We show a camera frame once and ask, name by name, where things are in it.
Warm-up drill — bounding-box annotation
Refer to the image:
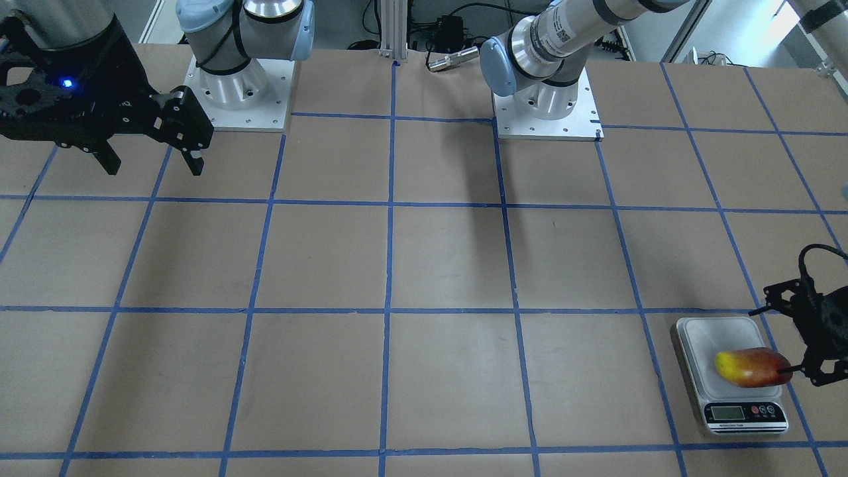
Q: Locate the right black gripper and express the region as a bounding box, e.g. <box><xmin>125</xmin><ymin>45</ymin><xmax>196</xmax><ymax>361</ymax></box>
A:
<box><xmin>2</xmin><ymin>16</ymin><xmax>214</xmax><ymax>176</ymax></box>

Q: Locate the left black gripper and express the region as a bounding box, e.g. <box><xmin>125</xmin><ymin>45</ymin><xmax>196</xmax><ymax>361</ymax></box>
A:
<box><xmin>749</xmin><ymin>277</ymin><xmax>847</xmax><ymax>386</ymax></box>

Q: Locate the red yellow mango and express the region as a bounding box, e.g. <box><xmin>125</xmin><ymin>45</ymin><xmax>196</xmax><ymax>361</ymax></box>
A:
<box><xmin>713</xmin><ymin>347</ymin><xmax>793</xmax><ymax>388</ymax></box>

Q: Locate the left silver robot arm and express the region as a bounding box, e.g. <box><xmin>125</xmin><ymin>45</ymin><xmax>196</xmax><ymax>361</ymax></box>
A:
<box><xmin>480</xmin><ymin>1</ymin><xmax>846</xmax><ymax>388</ymax></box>

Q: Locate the silver digital kitchen scale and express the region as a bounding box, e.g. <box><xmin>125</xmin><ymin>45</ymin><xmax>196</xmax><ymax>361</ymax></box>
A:
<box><xmin>670</xmin><ymin>317</ymin><xmax>788</xmax><ymax>437</ymax></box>

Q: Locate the black power adapter box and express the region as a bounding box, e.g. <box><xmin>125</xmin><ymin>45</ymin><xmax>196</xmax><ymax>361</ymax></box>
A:
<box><xmin>433</xmin><ymin>15</ymin><xmax>464</xmax><ymax>52</ymax></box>

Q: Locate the silver metal cylinder connector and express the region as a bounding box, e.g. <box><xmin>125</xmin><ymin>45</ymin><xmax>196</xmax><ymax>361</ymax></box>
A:
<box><xmin>426</xmin><ymin>46</ymin><xmax>480</xmax><ymax>73</ymax></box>

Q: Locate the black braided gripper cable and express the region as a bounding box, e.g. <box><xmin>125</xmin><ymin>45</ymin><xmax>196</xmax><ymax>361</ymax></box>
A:
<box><xmin>798</xmin><ymin>242</ymin><xmax>848</xmax><ymax>292</ymax></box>

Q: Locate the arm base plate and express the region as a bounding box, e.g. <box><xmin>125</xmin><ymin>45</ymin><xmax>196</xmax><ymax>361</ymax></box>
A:
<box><xmin>492</xmin><ymin>69</ymin><xmax>604</xmax><ymax>141</ymax></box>
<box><xmin>184</xmin><ymin>58</ymin><xmax>299</xmax><ymax>133</ymax></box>

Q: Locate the aluminium frame post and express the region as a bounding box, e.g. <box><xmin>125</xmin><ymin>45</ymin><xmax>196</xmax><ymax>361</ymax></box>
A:
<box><xmin>374</xmin><ymin>0</ymin><xmax>409</xmax><ymax>66</ymax></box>

